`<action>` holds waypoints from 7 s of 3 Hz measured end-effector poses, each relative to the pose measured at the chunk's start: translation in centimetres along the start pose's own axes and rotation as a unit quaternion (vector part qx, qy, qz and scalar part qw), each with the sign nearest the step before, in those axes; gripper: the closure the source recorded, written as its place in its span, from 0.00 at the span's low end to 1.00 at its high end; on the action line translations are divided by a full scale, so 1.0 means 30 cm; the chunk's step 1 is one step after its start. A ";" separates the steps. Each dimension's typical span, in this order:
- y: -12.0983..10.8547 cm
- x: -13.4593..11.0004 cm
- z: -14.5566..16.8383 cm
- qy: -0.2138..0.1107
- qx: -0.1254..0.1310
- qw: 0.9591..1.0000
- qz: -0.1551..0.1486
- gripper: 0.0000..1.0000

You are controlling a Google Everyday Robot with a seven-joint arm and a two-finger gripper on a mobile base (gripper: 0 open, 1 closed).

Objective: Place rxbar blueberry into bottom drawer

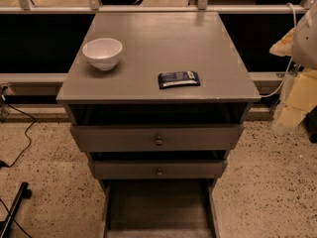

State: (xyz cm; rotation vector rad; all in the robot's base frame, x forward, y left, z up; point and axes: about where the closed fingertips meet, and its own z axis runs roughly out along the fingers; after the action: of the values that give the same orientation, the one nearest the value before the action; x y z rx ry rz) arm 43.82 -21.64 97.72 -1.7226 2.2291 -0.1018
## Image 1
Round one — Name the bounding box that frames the black stand leg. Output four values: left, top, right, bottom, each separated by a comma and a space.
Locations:
0, 182, 32, 238

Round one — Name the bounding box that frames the grey top drawer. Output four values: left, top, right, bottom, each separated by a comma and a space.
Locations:
70, 124, 244, 152

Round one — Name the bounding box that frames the white ceramic bowl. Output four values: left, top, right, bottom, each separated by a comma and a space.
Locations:
82, 38, 123, 70

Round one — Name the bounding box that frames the blue rxbar blueberry wrapper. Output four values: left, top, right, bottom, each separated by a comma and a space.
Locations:
158, 70, 200, 89

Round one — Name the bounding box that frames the white cable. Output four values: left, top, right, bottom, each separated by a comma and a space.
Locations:
260, 2, 298, 99

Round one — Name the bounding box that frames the black floor cable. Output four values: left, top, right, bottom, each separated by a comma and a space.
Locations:
0, 92, 38, 169

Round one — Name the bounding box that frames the metal railing frame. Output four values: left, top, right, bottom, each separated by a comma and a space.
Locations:
0, 0, 317, 16

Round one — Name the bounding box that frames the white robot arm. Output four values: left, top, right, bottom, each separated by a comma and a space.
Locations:
269, 2, 317, 129

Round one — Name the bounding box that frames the grey wooden drawer cabinet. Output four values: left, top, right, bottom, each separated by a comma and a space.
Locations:
55, 11, 262, 238

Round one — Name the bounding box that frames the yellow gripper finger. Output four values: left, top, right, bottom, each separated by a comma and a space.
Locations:
274, 68, 317, 129
269, 28, 295, 57

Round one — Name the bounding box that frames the grey open bottom drawer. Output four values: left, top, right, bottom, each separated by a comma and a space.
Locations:
98, 178, 221, 238

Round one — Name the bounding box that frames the grey middle drawer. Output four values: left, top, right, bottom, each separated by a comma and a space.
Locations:
88, 160, 228, 179

